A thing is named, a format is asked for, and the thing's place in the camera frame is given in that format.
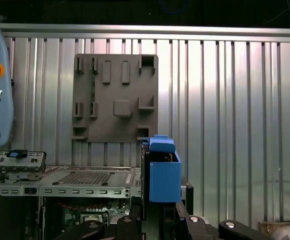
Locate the green motherboard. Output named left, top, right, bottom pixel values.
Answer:
left=44, top=198, right=135, bottom=240

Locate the CPU socket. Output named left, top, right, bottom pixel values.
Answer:
left=79, top=211, right=106, bottom=226

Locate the hard disk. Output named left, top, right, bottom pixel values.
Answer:
left=140, top=134, right=183, bottom=221

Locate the black open PC case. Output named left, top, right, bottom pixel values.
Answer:
left=0, top=149, right=194, bottom=240

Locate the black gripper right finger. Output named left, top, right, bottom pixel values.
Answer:
left=175, top=199, right=273, bottom=240

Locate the grey parts rack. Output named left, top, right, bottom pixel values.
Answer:
left=71, top=53, right=160, bottom=143

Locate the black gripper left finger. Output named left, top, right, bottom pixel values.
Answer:
left=59, top=196, right=143, bottom=240

